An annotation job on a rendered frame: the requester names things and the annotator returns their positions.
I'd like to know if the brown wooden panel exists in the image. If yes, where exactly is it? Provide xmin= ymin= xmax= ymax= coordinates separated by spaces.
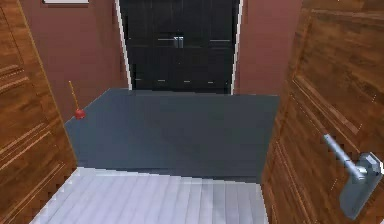
xmin=0 ymin=0 xmax=78 ymax=224

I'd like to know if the red plunger with wooden handle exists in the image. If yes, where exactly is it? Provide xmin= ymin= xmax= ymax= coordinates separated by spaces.
xmin=68 ymin=80 xmax=87 ymax=121

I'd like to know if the black cabinet with silver handles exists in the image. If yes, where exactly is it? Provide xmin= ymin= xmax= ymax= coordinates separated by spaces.
xmin=118 ymin=0 xmax=240 ymax=95

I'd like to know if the brown wooden room door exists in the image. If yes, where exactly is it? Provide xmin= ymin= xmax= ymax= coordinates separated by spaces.
xmin=260 ymin=0 xmax=384 ymax=224

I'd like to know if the white framed wall picture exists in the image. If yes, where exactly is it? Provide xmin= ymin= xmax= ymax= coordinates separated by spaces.
xmin=42 ymin=0 xmax=90 ymax=5

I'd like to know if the grey metal door handle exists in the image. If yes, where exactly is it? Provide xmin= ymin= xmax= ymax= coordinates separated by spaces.
xmin=322 ymin=133 xmax=384 ymax=221

